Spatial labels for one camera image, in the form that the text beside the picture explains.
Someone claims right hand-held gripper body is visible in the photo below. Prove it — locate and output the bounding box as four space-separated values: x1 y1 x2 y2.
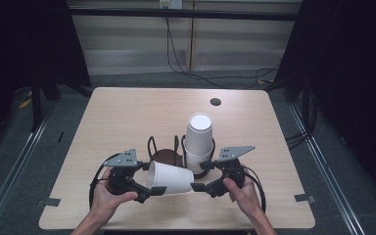
204 145 257 199

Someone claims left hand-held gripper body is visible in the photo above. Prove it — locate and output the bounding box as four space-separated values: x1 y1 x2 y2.
103 148 152 205

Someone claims white disposable paper cup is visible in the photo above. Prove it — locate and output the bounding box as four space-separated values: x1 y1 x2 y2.
145 160 196 196

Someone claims dark wire double cup holder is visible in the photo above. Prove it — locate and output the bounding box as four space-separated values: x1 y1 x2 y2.
147 133 217 180

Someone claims stack of white cups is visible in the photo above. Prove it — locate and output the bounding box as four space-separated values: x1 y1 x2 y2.
182 112 216 175

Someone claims person's left hand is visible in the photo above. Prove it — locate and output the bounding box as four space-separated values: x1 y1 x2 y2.
90 167 139 218

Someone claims person's right hand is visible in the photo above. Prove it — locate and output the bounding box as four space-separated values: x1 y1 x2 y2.
222 170 262 218

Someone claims grey tape strip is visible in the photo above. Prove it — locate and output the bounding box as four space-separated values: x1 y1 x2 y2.
293 192 317 205
35 197 62 209

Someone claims dark metal stand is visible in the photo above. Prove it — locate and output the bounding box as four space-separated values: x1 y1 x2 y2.
29 70 44 134

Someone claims yellow floor tape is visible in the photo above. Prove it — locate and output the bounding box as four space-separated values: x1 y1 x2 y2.
18 97 33 111

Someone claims black curtain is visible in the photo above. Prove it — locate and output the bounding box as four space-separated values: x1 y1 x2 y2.
272 0 376 200
0 0 92 161

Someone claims black horizontal bar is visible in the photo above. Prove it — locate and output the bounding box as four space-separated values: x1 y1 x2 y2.
67 6 304 23

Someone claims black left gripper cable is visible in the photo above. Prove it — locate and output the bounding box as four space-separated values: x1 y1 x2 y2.
88 153 125 211

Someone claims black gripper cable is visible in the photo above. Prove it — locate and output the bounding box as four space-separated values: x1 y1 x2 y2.
242 165 268 213
88 153 125 211

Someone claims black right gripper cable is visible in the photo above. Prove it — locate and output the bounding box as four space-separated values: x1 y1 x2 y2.
242 165 268 213

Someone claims black floor cable bundle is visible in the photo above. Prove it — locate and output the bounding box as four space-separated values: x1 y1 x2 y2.
284 86 318 152

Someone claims grey metal floor rail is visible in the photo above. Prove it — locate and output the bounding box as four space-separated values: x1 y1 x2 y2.
0 97 57 235
288 101 367 235

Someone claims black wall outlet cable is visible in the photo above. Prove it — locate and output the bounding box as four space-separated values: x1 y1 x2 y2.
164 16 282 90

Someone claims white wall outlet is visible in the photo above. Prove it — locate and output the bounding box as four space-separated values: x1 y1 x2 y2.
158 0 184 10

